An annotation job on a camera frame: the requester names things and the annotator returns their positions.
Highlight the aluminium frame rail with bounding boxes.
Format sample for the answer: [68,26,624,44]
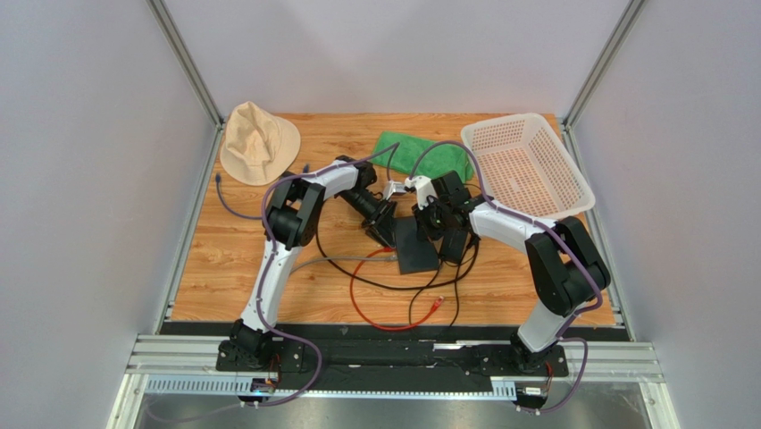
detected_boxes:
[107,323,679,428]

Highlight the red ethernet cable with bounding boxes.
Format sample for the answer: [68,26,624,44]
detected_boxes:
[348,247,446,332]

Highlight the white plastic basket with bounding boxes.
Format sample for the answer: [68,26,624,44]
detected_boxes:
[461,113,596,220]

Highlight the beige bucket hat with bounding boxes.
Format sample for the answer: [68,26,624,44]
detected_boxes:
[219,101,301,186]

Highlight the thin black power cord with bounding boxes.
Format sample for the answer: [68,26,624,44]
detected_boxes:
[406,234,481,328]

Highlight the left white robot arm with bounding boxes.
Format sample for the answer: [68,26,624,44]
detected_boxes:
[226,156,377,361]

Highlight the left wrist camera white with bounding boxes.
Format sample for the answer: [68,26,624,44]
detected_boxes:
[382,180,408,200]

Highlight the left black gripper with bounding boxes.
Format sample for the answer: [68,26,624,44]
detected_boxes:
[339,189,398,252]

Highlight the grey ethernet cable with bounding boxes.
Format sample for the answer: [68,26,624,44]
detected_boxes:
[288,254,398,276]

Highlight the black network switch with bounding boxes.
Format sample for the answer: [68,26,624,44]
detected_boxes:
[394,216,439,275]

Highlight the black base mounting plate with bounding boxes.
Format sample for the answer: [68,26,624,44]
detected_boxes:
[160,321,631,397]

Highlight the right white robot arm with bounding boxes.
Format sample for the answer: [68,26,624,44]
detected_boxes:
[405,171,612,373]

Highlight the green cloth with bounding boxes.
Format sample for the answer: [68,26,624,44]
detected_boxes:
[370,131,474,182]

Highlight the black power adapter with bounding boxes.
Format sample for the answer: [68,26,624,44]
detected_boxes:
[439,228,469,265]

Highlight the black braided ethernet cable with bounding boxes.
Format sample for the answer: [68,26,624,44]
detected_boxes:
[314,229,481,291]

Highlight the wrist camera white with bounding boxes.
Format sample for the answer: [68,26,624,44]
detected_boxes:
[405,175,438,210]
[382,180,408,200]

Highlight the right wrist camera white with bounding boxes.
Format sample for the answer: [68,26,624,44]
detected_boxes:
[405,175,438,210]

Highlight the blue ethernet cable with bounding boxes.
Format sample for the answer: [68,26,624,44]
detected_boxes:
[214,163,312,222]

